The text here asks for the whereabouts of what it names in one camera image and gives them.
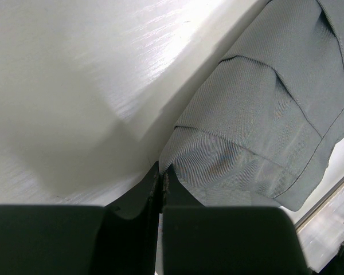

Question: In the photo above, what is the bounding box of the grey skirt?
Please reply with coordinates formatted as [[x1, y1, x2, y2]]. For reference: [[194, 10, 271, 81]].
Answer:
[[159, 1, 344, 211]]

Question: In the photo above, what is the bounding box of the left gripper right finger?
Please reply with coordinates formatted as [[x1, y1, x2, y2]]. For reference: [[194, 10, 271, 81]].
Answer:
[[162, 166, 310, 274]]

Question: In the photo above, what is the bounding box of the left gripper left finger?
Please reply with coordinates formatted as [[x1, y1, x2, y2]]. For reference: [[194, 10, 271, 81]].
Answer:
[[0, 164, 159, 274]]

